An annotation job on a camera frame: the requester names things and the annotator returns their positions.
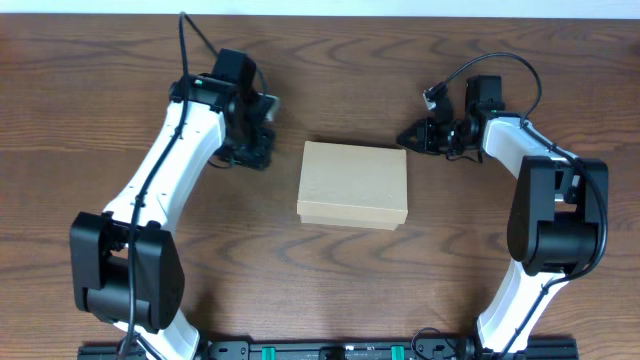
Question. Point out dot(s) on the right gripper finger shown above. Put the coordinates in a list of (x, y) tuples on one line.
[(415, 132), (412, 144)]

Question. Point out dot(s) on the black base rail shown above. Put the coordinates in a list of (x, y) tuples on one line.
[(325, 350)]

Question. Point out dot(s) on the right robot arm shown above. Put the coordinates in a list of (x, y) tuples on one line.
[(557, 227)]

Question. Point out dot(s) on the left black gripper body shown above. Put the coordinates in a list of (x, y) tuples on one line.
[(249, 143)]

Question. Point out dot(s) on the brown cardboard box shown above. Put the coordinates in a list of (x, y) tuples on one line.
[(353, 186)]

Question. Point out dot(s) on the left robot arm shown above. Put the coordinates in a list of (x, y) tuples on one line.
[(125, 266)]

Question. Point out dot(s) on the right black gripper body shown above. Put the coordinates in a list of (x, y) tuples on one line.
[(438, 136)]

